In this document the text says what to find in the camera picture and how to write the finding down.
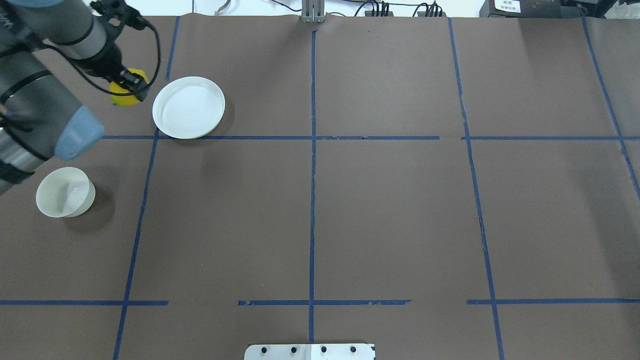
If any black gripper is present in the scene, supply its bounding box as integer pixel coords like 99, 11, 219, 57
75, 30, 149, 103

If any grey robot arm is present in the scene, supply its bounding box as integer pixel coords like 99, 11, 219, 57
0, 0, 162, 193

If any white ceramic bowl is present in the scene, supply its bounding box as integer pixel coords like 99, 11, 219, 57
35, 167, 96, 218

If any grey metal bracket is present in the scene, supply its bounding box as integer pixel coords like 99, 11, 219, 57
301, 0, 326, 24

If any white round plate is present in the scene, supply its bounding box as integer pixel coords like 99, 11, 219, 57
151, 76, 226, 140

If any black box with label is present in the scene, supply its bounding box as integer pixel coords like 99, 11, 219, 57
478, 0, 562, 19

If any metal base plate with bolts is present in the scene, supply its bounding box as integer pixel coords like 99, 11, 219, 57
243, 342, 377, 360

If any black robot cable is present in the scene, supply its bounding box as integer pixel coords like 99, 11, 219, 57
90, 0, 162, 96

